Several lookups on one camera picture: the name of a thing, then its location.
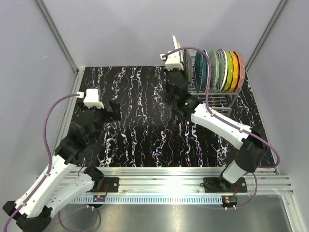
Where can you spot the grey deer plate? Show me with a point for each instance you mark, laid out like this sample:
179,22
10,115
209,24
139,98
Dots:
188,66

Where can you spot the left aluminium frame post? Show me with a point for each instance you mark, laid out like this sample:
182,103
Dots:
53,29

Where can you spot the black marble pattern mat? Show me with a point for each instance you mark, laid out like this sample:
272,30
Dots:
148,135

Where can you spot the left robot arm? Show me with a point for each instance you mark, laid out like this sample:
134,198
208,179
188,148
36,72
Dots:
34,210

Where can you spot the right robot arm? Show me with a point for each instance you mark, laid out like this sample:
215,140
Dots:
248,141

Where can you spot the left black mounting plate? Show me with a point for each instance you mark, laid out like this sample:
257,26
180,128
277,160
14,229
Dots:
111,184

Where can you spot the teal scalloped plate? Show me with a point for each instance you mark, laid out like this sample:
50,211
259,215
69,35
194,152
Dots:
201,72

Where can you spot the small circuit board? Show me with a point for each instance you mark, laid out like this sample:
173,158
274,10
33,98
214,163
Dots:
99,198
230,199

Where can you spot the green dotted plate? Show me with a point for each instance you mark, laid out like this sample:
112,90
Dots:
230,72

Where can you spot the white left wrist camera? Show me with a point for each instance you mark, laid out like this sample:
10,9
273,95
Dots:
92,99

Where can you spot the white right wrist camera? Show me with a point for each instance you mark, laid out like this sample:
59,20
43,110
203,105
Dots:
173,61

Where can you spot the left small circuit board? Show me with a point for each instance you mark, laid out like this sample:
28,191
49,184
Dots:
99,198

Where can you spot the aluminium frame post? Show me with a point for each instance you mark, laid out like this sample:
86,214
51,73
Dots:
53,29
268,29

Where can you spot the white blue striped plate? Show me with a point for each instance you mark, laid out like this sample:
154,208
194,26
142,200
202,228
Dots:
223,68

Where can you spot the mint green plate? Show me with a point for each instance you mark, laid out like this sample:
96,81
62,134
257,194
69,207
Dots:
215,70

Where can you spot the right aluminium frame post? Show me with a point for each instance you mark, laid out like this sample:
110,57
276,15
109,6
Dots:
268,29

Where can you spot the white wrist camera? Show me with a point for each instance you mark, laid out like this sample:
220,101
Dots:
92,99
173,61

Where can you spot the pink dotted plate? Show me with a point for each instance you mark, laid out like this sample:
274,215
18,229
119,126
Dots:
242,71

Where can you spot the right small circuit board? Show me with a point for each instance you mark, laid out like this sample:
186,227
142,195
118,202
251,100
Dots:
230,199

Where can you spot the teal lettered plate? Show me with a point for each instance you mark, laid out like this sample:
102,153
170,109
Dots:
209,73

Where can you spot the white watermelon plate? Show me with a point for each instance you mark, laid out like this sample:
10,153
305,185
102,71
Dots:
176,46

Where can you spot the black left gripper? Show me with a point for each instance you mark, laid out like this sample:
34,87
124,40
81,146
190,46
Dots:
114,115

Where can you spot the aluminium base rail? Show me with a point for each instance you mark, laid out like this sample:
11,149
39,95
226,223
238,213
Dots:
175,185

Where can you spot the orange dotted plate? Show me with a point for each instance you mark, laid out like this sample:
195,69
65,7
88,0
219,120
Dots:
235,71

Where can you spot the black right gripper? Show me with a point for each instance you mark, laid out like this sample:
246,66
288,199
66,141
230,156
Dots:
166,71

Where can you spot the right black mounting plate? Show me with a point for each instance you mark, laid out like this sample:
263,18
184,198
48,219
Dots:
212,184

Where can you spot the metal dish rack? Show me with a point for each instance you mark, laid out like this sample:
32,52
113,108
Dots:
219,101

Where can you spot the black mounting plate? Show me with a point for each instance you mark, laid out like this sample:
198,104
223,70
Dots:
212,184
111,184

